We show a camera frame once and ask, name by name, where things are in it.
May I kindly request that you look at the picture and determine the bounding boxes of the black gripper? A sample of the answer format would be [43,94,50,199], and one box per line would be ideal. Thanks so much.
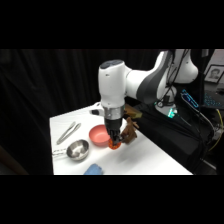
[104,116,126,148]

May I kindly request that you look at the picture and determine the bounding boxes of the red orange dotted ball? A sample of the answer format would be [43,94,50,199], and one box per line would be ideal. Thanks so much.
[108,139,122,151]

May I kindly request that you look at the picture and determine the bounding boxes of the pink bowl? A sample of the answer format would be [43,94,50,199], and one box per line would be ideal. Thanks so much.
[88,124,113,148]

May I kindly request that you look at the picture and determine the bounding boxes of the brown plush toy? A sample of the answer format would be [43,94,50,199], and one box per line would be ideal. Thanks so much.
[119,116,140,145]

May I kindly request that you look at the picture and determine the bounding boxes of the yellowish connector on wrist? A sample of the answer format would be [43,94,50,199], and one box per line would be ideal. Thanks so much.
[124,104,143,120]

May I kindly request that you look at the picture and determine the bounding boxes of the blue cloth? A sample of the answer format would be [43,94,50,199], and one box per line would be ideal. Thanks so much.
[83,163,105,176]

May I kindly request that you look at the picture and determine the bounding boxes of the steel measuring cup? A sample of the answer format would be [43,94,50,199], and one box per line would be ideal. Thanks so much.
[52,139,91,163]

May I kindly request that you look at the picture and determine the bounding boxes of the metal tongs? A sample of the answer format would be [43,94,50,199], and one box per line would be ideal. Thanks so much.
[55,121,82,145]

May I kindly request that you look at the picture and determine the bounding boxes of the black robot stand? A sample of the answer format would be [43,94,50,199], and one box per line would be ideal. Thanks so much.
[125,98,224,176]

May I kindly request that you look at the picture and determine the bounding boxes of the small green light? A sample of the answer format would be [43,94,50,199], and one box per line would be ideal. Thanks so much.
[167,107,177,120]

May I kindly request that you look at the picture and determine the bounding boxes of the blue lit device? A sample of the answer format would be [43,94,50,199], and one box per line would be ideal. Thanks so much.
[180,89,202,110]

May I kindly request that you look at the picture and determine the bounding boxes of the black curtain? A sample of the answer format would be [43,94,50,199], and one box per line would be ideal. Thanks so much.
[0,49,168,176]

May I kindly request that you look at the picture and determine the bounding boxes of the framed picture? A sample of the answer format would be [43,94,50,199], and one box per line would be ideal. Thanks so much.
[203,64,224,84]

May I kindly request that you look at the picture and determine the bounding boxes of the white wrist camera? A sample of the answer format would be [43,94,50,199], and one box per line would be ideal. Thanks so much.
[89,102,104,117]

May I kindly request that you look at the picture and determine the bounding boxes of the black cable on arm base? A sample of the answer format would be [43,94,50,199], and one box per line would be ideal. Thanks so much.
[156,49,189,108]

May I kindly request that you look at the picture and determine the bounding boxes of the yellow cable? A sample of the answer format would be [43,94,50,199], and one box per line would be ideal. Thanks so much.
[207,108,224,152]

